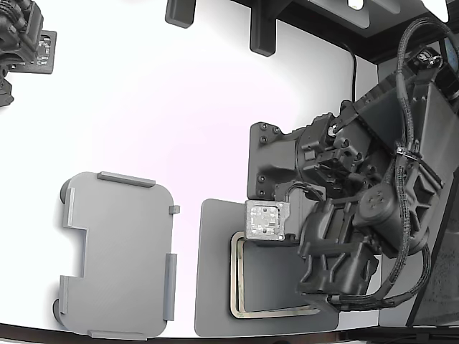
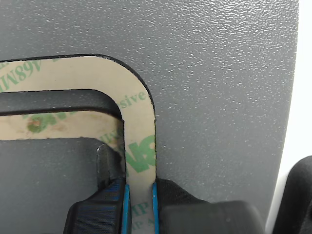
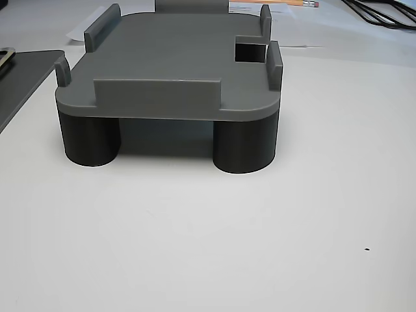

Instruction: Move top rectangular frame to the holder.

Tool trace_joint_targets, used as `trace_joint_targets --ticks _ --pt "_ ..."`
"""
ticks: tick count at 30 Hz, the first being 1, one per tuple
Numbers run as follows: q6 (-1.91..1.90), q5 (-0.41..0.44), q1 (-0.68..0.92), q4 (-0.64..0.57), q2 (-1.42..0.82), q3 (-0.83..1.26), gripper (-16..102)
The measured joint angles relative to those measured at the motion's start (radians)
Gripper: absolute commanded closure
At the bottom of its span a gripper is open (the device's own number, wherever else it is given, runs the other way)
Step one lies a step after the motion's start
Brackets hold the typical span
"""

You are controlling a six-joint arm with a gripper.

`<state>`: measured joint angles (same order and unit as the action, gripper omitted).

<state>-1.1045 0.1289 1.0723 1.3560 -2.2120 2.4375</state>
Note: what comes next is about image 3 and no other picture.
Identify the tan rectangular adhesive frame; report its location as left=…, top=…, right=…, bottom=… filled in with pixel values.
left=0, top=47, right=16, bottom=77

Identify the gray holder with black legs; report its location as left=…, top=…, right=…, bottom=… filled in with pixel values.
left=54, top=0, right=284, bottom=175

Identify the white paper sheet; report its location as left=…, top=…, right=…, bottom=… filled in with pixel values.
left=66, top=6, right=99, bottom=44

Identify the dark gray flat mat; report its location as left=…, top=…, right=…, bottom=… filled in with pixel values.
left=0, top=49, right=66, bottom=135

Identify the black table cable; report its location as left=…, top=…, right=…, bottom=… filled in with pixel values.
left=386, top=0, right=416, bottom=16
left=341, top=0, right=416, bottom=32

